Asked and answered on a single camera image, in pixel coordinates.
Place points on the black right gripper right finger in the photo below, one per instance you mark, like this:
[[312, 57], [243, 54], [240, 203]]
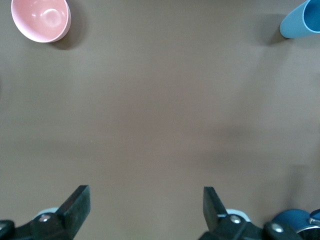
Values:
[[215, 212]]

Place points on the small pink bowl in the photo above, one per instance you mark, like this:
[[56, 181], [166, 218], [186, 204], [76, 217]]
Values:
[[41, 21]]

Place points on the dark blue lidded pot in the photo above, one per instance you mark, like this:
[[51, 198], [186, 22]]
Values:
[[292, 218]]

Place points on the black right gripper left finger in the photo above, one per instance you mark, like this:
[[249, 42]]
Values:
[[75, 212]]

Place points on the light blue cup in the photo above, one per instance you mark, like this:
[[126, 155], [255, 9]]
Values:
[[295, 25]]

